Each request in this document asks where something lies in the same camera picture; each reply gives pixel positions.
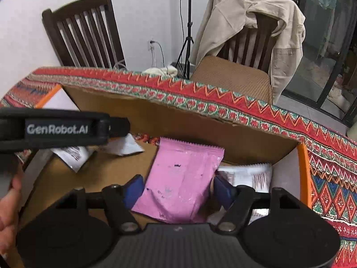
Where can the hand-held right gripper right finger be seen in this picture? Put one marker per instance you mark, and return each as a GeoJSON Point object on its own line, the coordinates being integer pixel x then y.
{"type": "Point", "coordinates": [223, 192]}

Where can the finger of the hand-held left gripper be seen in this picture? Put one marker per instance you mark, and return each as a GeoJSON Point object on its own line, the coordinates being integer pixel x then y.
{"type": "Point", "coordinates": [120, 127]}

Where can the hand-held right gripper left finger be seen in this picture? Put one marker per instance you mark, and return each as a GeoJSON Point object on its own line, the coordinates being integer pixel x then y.
{"type": "Point", "coordinates": [134, 191]}

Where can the cardboard box with orange edges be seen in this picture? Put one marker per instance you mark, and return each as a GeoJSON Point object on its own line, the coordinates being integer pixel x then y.
{"type": "Point", "coordinates": [111, 170]}

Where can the pink snack packet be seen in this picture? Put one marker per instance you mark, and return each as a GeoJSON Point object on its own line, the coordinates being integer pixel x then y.
{"type": "Point", "coordinates": [178, 178]}

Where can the person's left hand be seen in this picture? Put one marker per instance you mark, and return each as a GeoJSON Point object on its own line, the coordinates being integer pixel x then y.
{"type": "Point", "coordinates": [9, 217]}

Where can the white snack packet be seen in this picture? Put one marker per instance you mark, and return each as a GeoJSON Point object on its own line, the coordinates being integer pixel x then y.
{"type": "Point", "coordinates": [72, 156]}
{"type": "Point", "coordinates": [251, 177]}
{"type": "Point", "coordinates": [125, 146]}

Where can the cream cloth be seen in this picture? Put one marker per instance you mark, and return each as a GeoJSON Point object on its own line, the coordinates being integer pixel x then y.
{"type": "Point", "coordinates": [161, 71]}

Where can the red patterned tablecloth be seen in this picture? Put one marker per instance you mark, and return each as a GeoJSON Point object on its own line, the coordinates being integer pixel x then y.
{"type": "Point", "coordinates": [251, 109]}

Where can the wooden chair with woven seat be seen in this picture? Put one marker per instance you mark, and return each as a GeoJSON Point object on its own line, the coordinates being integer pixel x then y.
{"type": "Point", "coordinates": [231, 75]}

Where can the dark wooden slatted chair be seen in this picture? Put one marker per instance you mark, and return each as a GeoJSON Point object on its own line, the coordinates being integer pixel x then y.
{"type": "Point", "coordinates": [75, 8]}

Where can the black light stand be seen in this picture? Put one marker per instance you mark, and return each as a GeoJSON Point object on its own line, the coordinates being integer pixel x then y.
{"type": "Point", "coordinates": [189, 5]}

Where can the tape roll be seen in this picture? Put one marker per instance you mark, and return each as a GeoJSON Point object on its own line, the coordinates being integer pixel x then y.
{"type": "Point", "coordinates": [352, 135]}

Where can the pale bundle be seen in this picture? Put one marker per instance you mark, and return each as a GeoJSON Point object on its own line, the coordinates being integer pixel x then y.
{"type": "Point", "coordinates": [339, 96]}

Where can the beige jacket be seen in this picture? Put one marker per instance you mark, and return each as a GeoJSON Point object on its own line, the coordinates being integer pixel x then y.
{"type": "Point", "coordinates": [231, 11]}

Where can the glass sliding door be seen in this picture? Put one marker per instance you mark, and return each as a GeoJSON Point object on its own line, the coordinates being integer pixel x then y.
{"type": "Point", "coordinates": [320, 47]}

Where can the white wall outlet with plug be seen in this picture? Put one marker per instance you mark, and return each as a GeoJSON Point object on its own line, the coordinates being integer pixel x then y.
{"type": "Point", "coordinates": [151, 45]}

